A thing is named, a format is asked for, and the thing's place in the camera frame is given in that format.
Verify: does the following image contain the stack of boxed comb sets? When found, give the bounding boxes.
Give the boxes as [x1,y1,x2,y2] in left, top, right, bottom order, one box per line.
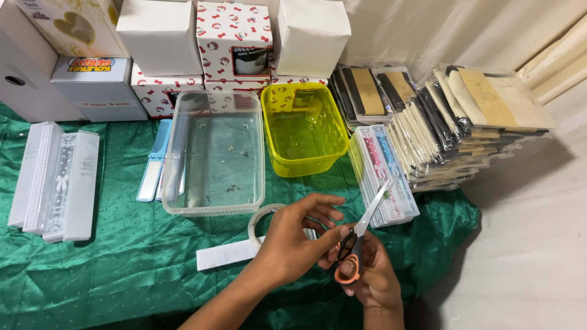
[348,124,421,229]

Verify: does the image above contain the large white box with hole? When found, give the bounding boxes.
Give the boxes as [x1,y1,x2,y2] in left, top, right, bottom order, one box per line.
[0,0,89,123]

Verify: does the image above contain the white box with colourful label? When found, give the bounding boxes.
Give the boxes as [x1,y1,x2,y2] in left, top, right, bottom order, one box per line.
[50,56,149,123]

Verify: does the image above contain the green satin cloth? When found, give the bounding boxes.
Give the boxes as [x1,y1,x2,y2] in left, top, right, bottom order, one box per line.
[0,101,480,330]

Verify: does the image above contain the pile of cream black packets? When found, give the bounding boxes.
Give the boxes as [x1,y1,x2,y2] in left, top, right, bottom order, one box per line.
[384,64,556,193]

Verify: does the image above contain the pale comb with mirror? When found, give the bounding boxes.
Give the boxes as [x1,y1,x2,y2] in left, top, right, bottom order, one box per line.
[155,158,185,203]

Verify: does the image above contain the clear adhesive tape roll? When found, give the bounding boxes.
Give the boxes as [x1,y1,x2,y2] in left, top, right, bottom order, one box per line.
[248,203,288,253]

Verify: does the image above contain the clear-lid bow print box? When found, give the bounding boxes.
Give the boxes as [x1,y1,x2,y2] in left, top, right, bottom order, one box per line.
[41,130,89,244]

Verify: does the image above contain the orange black handled scissors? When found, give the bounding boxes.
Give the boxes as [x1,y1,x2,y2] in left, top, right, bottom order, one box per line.
[333,179,393,286]

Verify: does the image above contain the clear plastic container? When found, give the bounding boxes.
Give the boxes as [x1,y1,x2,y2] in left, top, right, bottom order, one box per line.
[161,90,266,217]

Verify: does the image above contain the gold heart window box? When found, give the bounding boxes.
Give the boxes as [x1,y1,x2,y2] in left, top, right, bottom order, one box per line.
[16,0,130,58]

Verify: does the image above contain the flat white long box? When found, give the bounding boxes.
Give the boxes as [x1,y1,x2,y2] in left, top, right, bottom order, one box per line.
[196,228,318,271]

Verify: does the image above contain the plain white carton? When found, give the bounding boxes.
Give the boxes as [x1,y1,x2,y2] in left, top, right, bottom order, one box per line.
[116,0,204,78]
[274,0,352,79]

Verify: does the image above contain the row of black tan packets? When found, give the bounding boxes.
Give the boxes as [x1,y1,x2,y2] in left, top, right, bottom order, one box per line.
[327,62,419,134]

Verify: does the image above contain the yellow plastic container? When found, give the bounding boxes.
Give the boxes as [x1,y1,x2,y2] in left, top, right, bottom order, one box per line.
[260,82,350,178]

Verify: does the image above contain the person's right hand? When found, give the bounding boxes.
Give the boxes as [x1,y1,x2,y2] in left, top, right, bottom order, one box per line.
[319,224,404,310]

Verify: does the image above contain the person's left hand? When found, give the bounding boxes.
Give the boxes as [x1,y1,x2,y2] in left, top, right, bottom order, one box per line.
[254,193,352,289]

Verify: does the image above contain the blue comb with mirror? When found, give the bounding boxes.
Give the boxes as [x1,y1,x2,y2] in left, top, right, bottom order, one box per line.
[136,119,173,203]

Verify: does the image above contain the red bow print mug box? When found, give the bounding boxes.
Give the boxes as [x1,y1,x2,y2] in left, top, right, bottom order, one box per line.
[196,1,274,83]
[270,68,329,89]
[130,63,205,120]
[204,78,272,98]

